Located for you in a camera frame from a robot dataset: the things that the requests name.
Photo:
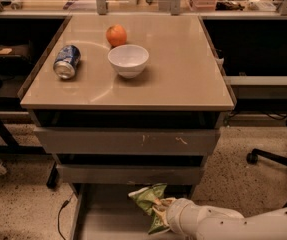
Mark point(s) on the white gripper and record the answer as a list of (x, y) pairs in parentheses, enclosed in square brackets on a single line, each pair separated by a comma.
[(175, 214)]

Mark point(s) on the green jalapeno chip bag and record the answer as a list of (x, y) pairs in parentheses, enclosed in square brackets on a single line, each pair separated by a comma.
[(145, 198)]

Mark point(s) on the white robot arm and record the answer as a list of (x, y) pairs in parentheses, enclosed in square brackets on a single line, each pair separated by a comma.
[(203, 222)]

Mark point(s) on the open bottom grey drawer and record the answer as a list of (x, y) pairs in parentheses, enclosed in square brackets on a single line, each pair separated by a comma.
[(105, 212)]

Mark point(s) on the middle grey drawer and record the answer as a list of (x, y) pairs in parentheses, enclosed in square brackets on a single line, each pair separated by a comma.
[(101, 174)]

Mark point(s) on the grey drawer cabinet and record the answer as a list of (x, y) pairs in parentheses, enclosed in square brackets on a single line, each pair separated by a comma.
[(125, 101)]

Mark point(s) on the top grey drawer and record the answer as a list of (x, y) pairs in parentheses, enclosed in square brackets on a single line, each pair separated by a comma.
[(104, 141)]

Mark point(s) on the white ceramic bowl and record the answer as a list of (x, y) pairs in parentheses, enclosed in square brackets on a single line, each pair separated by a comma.
[(128, 60)]

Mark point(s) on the blue soda can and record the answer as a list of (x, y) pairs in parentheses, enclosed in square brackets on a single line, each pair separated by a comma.
[(66, 62)]

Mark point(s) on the orange fruit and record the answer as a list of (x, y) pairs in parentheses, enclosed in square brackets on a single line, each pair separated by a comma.
[(116, 35)]

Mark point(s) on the dark box with label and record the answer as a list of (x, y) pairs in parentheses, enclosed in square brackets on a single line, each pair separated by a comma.
[(15, 53)]

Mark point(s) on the black table leg frame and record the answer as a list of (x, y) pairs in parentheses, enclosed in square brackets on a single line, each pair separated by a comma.
[(11, 146)]

